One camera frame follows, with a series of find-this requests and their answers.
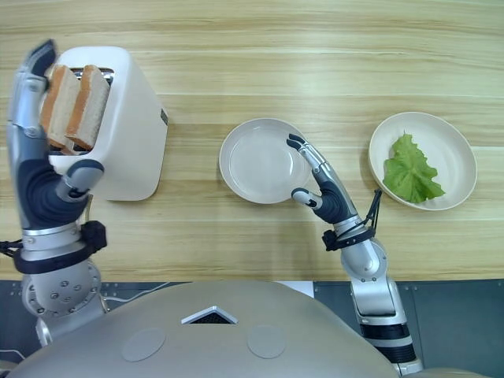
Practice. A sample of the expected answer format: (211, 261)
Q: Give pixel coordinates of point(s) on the green lettuce leaf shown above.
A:
(411, 173)

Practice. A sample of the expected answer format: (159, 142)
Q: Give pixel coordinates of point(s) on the cream toaster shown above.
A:
(130, 130)

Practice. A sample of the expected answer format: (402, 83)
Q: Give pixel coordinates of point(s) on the white plate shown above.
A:
(260, 161)

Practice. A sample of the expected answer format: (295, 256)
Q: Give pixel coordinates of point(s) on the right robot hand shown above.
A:
(334, 199)

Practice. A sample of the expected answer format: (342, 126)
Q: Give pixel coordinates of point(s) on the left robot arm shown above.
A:
(63, 291)

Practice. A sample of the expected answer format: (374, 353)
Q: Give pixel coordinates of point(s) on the robot body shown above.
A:
(212, 354)

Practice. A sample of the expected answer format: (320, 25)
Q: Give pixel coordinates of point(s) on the bread slice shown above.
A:
(88, 110)
(59, 110)

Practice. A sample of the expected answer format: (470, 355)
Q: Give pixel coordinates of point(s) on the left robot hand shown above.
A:
(37, 197)

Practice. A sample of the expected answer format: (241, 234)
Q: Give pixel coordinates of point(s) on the cream plate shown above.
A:
(445, 149)

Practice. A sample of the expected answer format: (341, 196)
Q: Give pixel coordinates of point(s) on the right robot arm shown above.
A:
(374, 299)

